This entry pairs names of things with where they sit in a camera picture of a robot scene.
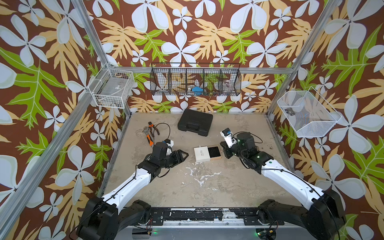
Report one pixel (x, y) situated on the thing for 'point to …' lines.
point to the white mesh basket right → (309, 115)
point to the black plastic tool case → (195, 121)
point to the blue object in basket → (197, 90)
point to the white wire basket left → (110, 88)
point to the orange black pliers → (151, 126)
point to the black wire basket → (193, 79)
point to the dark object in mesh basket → (290, 111)
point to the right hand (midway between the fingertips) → (220, 142)
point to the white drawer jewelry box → (204, 154)
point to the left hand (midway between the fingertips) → (186, 155)
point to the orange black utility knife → (150, 140)
